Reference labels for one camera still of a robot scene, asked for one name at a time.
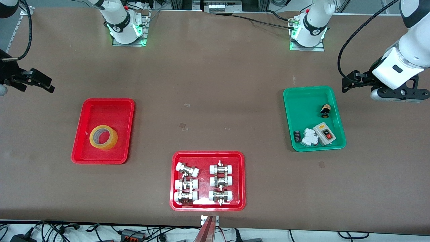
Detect yellow tape roll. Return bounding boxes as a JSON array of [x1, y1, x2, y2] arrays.
[[89, 125, 118, 151]]

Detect green plastic tray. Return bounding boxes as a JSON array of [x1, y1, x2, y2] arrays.
[[283, 86, 347, 152]]

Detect empty red plastic tray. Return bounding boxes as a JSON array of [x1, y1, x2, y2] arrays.
[[71, 98, 135, 165]]

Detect red tray with fittings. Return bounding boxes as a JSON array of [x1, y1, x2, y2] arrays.
[[170, 151, 246, 212]]

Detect white circuit breaker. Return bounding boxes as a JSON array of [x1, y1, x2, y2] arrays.
[[300, 128, 319, 147]]

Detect white power strip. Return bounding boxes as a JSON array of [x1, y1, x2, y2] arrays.
[[208, 3, 243, 13]]

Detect black power adapter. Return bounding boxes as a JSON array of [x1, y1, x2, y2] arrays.
[[10, 234, 37, 242]]

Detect white capped metal pipe fitting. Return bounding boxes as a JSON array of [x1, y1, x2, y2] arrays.
[[209, 189, 234, 205], [176, 162, 200, 177], [209, 161, 234, 175], [174, 190, 199, 205], [209, 175, 233, 188], [174, 178, 199, 191]]

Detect black orange connector box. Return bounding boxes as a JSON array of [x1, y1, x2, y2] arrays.
[[120, 229, 147, 241]]

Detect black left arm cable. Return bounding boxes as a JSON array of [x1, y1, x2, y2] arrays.
[[338, 0, 402, 81]]

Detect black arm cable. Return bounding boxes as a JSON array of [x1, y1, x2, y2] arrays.
[[338, 0, 402, 81], [0, 0, 33, 63]]

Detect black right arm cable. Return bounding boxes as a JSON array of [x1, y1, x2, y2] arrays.
[[0, 0, 33, 63]]

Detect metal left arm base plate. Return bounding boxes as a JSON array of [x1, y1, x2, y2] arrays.
[[290, 13, 325, 52]]

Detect grey switch box red button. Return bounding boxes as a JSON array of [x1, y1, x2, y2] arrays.
[[313, 123, 337, 146]]

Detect short black table cable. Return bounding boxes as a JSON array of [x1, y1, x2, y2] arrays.
[[265, 11, 297, 22]]

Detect long black table cable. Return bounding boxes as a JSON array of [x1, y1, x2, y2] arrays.
[[232, 14, 296, 30]]

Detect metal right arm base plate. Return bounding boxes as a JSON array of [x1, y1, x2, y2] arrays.
[[112, 9, 149, 47]]

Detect black looped floor cable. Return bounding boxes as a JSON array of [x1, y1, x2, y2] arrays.
[[337, 231, 371, 240]]

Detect red aluminium extrusion post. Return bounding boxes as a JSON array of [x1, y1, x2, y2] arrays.
[[193, 215, 219, 242]]

